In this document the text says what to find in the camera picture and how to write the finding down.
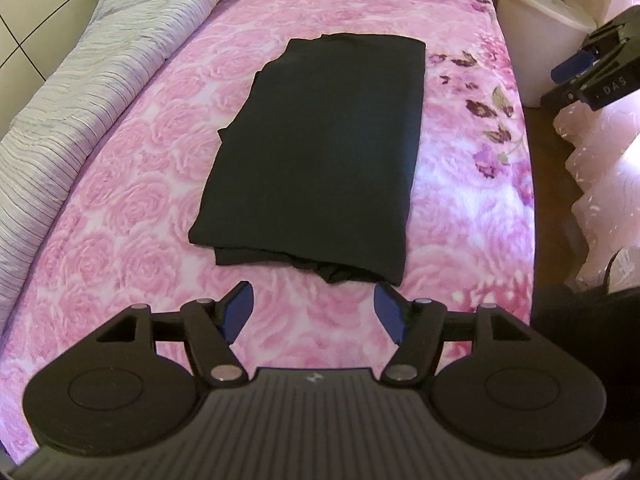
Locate white laundry bin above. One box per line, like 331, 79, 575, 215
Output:
492, 0, 598, 108

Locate white ribbed quilt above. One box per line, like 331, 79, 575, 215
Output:
0, 0, 248, 331

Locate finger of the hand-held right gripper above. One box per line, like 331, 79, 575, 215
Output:
540, 42, 640, 111
550, 7, 640, 83

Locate cream wardrobe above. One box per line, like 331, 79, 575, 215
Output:
0, 0, 108, 91

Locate pink floral bed sheet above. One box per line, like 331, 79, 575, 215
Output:
0, 0, 536, 466

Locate black long-sleeve shirt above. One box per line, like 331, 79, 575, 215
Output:
188, 32, 427, 287

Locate pink curtain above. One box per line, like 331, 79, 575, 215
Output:
552, 0, 640, 291

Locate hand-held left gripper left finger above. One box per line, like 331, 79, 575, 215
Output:
95, 281, 255, 388

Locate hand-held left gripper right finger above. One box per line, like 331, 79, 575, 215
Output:
374, 282, 526, 388

